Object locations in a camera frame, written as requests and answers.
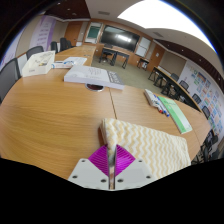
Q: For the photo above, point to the row of black office chairs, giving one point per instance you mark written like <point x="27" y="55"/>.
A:
<point x="62" y="44"/>
<point x="196" y="98"/>

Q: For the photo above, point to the cream white box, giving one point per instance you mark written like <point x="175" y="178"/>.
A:
<point x="37" y="64"/>

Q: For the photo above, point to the thick white grey book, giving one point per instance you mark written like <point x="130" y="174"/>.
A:
<point x="90" y="75"/>

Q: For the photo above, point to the green-tinted wall whiteboard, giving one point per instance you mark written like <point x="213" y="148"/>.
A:
<point x="93" y="32"/>

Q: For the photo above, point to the yellow white zigzag towel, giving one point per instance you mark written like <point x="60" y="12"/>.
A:
<point x="150" y="143"/>

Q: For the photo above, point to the black swivel desk chair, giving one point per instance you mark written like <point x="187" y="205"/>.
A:
<point x="106" y="55"/>

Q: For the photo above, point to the round dark table grommet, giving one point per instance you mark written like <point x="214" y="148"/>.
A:
<point x="94" y="88"/>

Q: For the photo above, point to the red whiteboard marker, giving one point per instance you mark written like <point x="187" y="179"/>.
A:
<point x="160" y="108"/>

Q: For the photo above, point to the brown wooden door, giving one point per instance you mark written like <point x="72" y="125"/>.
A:
<point x="155" y="56"/>
<point x="72" y="33"/>

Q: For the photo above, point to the bright ceiling light panel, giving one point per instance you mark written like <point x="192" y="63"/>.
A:
<point x="160" y="18"/>

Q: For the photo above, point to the colourful wall posters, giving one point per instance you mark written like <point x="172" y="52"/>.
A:
<point x="206" y="93"/>

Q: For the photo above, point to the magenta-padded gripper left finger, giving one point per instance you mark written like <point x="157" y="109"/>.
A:
<point x="96" y="166"/>

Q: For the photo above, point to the black mesh office chair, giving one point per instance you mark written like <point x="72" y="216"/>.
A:
<point x="34" y="51"/>
<point x="8" y="78"/>

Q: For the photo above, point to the white wall whiteboard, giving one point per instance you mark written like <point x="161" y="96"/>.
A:
<point x="142" y="46"/>

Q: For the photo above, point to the purple white wall banner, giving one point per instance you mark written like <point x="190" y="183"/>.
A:
<point x="9" y="50"/>
<point x="43" y="31"/>

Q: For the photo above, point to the large black wall screen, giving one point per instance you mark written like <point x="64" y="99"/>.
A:
<point x="119" y="37"/>

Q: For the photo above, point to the white whiteboard eraser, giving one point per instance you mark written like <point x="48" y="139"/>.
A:
<point x="150" y="97"/>

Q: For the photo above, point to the wooden desk with black legs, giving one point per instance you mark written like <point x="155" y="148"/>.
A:
<point x="116" y="52"/>

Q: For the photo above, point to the small wooden side table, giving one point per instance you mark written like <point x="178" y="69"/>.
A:
<point x="143" y="61"/>

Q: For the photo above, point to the long wooden conference table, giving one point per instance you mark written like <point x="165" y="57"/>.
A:
<point x="166" y="78"/>

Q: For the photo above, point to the green booklet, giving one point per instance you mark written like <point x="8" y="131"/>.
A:
<point x="175" y="115"/>

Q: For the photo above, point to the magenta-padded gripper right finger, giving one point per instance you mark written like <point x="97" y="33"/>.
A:
<point x="128" y="168"/>

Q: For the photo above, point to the white printed paper booklet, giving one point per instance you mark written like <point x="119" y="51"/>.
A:
<point x="71" y="61"/>

